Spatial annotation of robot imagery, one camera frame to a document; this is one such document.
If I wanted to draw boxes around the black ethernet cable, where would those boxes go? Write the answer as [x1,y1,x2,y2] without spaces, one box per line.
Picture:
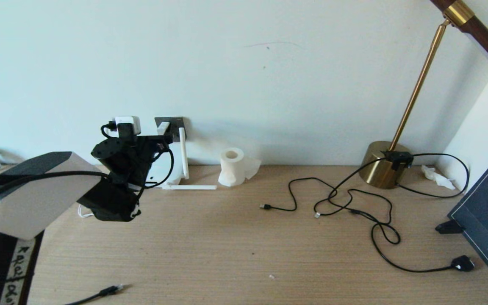
[64,285,124,305]

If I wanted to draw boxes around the white router with antennas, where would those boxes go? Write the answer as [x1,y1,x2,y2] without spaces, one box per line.
[147,127,218,191]

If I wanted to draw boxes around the white toilet paper roll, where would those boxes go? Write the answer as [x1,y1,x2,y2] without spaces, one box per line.
[219,147,261,187]

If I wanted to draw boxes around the brass and wood desk lamp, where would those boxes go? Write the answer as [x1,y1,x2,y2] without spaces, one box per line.
[360,0,488,189]

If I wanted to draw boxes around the black clip on lamp base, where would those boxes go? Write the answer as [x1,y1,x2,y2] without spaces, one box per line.
[382,151,414,171]

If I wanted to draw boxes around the crumpled white tissue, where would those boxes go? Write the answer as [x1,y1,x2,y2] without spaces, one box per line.
[421,165,455,190]

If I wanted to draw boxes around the black left camera cable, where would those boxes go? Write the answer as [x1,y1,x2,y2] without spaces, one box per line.
[101,121,175,189]

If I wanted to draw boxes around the grey wall socket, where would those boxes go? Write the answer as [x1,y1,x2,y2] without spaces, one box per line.
[155,117,186,142]

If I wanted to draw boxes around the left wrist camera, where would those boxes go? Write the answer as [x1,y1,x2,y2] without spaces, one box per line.
[115,116,141,137]

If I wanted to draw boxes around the black usb cable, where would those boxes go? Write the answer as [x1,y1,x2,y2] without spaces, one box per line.
[260,177,394,225]

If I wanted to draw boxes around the black lamp power cable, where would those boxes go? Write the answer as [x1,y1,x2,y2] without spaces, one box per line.
[314,153,475,272]

